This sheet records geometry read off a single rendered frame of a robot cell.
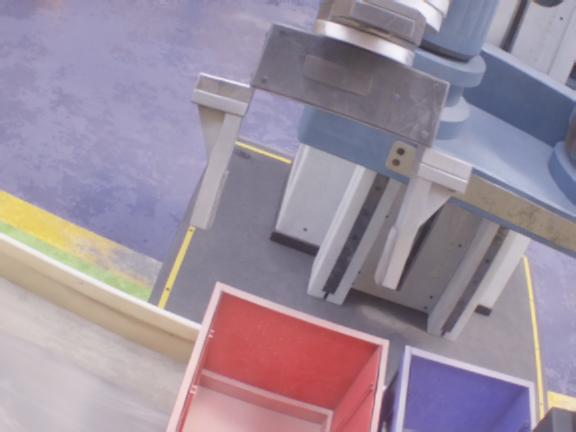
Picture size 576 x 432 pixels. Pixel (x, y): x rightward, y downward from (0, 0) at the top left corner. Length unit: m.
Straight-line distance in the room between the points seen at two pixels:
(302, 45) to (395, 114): 0.08
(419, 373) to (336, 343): 0.11
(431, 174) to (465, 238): 1.21
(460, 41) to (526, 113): 0.34
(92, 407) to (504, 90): 0.95
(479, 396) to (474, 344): 0.97
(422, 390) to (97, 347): 0.38
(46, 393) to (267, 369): 0.27
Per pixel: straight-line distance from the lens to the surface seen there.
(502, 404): 0.93
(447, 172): 0.55
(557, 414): 0.69
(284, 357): 0.86
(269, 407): 0.91
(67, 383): 0.86
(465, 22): 1.14
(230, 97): 0.54
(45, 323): 0.92
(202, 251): 1.76
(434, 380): 0.88
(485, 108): 1.44
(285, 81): 0.53
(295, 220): 1.83
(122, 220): 2.36
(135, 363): 0.91
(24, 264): 0.93
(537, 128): 1.47
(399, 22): 0.47
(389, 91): 0.53
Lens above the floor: 1.41
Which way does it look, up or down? 33 degrees down
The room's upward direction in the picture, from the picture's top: 22 degrees clockwise
